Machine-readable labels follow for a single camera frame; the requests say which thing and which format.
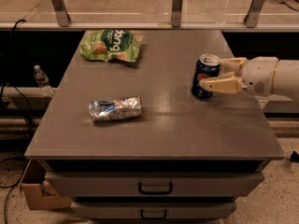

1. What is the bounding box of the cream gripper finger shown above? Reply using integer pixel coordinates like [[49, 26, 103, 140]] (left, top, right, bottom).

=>
[[200, 72, 248, 94], [221, 57, 248, 76]]

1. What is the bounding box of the blue pepsi can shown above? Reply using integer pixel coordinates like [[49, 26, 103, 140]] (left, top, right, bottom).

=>
[[191, 53, 221, 99]]

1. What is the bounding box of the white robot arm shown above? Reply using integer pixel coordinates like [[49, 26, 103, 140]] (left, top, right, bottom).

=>
[[199, 57, 299, 101]]

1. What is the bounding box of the black plug on floor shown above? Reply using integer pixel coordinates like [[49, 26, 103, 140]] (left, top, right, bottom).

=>
[[290, 151, 299, 162]]

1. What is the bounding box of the silver foil snack bag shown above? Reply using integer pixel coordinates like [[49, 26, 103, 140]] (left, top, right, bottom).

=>
[[89, 96, 142, 121]]

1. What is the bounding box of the green snack bag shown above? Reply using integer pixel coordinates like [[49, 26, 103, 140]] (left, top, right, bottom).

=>
[[79, 29, 143, 63]]

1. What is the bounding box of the lower grey drawer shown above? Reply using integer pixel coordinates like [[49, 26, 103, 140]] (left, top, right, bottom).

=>
[[71, 202, 236, 220]]

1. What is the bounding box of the grey drawer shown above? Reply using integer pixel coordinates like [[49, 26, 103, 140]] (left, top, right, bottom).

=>
[[71, 202, 236, 220], [46, 172, 263, 197]]

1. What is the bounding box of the clear plastic water bottle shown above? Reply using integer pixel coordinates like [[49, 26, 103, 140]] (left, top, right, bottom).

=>
[[34, 65, 54, 97]]

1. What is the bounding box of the upper grey drawer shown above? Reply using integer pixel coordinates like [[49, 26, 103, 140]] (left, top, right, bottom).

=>
[[46, 172, 263, 197]]

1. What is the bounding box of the cardboard box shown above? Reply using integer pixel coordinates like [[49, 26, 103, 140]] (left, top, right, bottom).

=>
[[20, 161, 71, 210]]

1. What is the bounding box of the right metal railing bracket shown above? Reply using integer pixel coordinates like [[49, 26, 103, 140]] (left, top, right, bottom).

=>
[[243, 0, 265, 28]]

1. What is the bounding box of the metal railing bracket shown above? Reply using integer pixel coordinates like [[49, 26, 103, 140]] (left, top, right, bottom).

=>
[[243, 0, 265, 28], [51, 0, 71, 27], [171, 0, 183, 28]]

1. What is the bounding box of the middle metal railing bracket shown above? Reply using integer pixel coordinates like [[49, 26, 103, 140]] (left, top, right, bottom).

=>
[[171, 0, 183, 28]]

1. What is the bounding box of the left metal railing bracket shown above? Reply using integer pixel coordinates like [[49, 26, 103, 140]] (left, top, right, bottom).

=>
[[51, 0, 71, 27]]

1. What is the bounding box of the black cable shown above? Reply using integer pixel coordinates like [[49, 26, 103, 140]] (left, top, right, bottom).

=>
[[0, 18, 36, 224]]

